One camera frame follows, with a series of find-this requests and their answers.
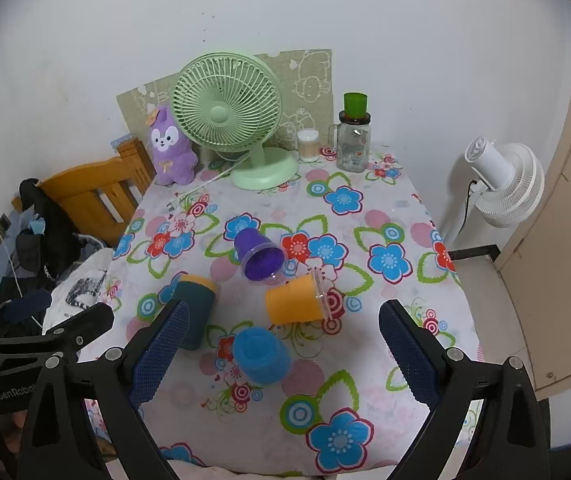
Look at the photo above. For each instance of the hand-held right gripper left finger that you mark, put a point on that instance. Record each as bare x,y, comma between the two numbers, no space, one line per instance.
160,355

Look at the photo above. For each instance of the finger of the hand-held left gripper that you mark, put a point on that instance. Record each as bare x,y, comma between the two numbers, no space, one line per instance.
88,321
28,306

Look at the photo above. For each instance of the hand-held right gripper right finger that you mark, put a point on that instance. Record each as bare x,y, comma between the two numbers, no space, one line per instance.
408,355

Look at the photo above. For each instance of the dark teal cup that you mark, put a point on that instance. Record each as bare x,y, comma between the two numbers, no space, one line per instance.
198,305

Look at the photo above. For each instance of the blue cup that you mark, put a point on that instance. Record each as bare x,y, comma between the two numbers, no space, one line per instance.
260,355

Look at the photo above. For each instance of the orange cup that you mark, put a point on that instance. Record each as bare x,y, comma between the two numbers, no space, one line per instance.
290,302

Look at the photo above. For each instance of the purple cup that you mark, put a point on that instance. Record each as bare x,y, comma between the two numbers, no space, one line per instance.
258,257

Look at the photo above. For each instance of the green cup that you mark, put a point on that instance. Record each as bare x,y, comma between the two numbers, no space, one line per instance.
355,104

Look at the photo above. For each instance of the white printed cloth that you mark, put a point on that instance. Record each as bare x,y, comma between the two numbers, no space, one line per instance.
83,285

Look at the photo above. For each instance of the pile of dark clothes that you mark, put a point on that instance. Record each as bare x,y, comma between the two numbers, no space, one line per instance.
50,245

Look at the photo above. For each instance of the black metal bar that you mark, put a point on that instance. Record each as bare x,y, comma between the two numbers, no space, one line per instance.
473,251

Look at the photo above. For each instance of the floral tablecloth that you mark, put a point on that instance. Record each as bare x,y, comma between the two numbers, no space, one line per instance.
265,210

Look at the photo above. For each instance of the purple plush toy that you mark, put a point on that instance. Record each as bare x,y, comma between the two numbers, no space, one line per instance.
170,152

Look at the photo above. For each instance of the white floor fan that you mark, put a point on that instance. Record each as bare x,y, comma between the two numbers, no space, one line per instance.
510,185

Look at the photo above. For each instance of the beige wooden door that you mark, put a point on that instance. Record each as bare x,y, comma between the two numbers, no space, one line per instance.
565,210

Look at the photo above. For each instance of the cotton swab container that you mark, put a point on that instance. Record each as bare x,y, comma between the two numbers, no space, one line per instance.
308,147

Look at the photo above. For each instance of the green desk fan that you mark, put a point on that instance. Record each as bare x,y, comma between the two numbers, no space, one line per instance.
215,110

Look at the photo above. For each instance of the beige patterned board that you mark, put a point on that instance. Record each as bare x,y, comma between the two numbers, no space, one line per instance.
310,80

